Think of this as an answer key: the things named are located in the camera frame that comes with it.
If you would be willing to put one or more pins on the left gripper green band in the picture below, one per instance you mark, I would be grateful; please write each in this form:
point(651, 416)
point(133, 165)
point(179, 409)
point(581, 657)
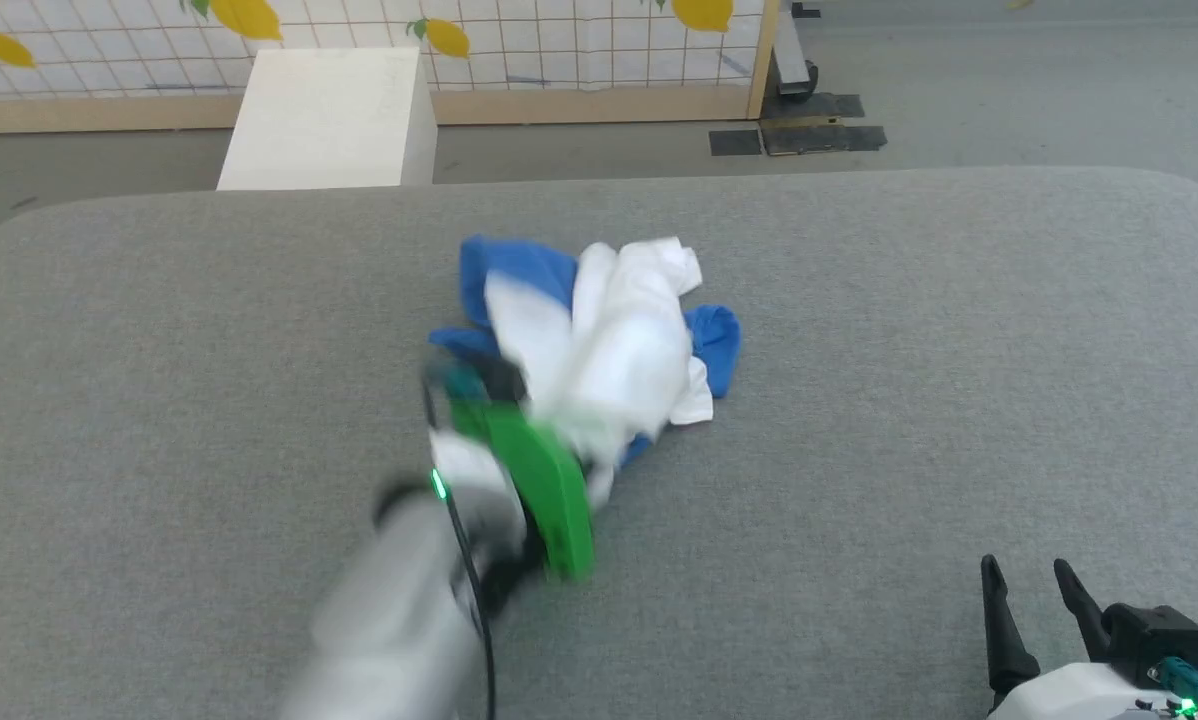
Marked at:
point(549, 490)

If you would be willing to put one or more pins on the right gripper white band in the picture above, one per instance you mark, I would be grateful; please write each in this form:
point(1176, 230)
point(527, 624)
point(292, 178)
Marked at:
point(1069, 695)

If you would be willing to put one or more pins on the white and blue raglan shirt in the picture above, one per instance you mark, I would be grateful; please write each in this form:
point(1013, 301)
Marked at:
point(619, 350)

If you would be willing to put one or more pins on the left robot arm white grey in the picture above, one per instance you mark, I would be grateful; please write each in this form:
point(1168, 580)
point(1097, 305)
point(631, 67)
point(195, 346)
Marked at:
point(399, 600)

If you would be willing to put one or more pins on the small black floor mat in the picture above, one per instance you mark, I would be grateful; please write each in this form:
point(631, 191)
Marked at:
point(735, 142)

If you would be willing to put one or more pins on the white rectangular box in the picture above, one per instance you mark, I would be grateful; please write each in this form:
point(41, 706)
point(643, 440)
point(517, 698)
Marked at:
point(329, 120)

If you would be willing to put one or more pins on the black floor base plates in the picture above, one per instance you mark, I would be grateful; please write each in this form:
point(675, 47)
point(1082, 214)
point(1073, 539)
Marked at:
point(819, 137)

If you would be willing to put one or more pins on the grey metal beam with caster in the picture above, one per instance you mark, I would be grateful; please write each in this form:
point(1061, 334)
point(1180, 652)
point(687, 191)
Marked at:
point(791, 60)

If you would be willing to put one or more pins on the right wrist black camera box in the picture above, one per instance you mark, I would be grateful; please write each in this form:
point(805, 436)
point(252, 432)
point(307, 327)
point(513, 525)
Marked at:
point(1154, 630)

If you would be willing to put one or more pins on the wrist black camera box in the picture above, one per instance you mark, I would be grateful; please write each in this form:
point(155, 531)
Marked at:
point(1154, 630)
point(494, 378)

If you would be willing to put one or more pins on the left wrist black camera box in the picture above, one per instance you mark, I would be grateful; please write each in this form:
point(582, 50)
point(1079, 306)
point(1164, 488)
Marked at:
point(494, 378)

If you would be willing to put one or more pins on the lemon print partition wooden frame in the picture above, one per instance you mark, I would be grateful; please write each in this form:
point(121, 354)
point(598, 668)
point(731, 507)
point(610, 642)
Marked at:
point(559, 45)

